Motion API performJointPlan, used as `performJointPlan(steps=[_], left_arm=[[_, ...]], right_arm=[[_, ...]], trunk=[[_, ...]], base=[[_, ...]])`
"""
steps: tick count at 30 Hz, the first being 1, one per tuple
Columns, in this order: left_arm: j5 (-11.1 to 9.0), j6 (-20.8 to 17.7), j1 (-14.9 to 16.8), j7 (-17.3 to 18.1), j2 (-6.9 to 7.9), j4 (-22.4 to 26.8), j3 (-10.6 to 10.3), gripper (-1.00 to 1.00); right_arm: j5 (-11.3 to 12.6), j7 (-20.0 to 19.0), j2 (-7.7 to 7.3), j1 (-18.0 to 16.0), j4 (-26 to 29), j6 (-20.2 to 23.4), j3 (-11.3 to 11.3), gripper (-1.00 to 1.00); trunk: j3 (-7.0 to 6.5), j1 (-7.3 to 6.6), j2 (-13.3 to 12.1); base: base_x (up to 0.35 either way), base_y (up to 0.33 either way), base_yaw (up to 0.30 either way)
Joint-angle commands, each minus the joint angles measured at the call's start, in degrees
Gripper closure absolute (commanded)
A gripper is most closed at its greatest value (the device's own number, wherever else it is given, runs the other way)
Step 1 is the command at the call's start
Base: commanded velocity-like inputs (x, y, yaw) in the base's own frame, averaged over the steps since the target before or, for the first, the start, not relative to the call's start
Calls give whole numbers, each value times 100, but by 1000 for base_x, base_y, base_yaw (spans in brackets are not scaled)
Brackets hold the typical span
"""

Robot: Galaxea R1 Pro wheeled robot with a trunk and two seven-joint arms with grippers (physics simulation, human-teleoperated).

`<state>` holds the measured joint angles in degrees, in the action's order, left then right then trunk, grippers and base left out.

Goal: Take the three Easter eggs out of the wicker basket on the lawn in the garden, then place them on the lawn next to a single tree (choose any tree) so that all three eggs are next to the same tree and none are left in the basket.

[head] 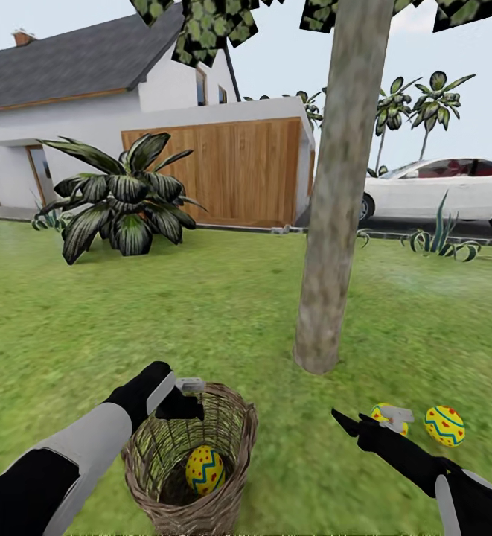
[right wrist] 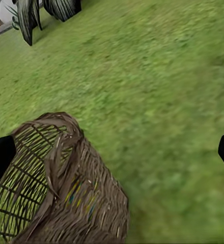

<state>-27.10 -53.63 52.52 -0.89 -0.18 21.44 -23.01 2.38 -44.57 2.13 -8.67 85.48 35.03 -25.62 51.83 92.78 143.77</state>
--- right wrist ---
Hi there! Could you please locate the wicker basket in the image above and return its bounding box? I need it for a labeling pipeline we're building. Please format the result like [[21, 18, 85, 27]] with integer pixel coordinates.
[[0, 112, 131, 244]]

